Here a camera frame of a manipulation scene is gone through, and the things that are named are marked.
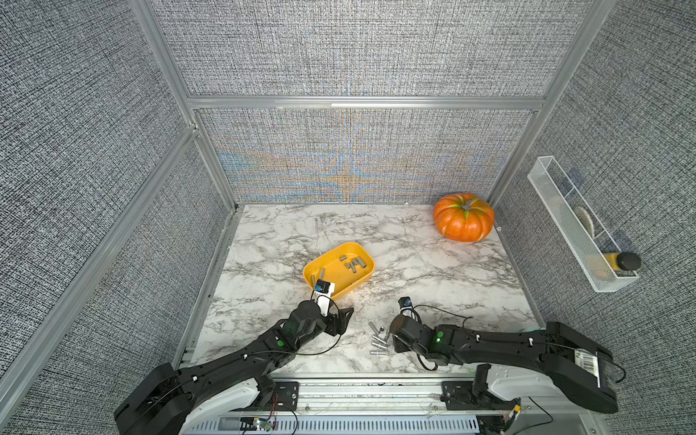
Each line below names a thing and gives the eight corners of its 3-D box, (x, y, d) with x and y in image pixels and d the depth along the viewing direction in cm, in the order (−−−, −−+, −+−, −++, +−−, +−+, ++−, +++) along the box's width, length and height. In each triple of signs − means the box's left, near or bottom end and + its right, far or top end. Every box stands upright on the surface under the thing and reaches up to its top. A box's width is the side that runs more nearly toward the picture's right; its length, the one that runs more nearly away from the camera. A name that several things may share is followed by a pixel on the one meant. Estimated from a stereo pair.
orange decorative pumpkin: (438, 249, 108) (448, 227, 98) (429, 215, 119) (437, 193, 109) (487, 249, 108) (502, 227, 98) (473, 215, 119) (485, 193, 109)
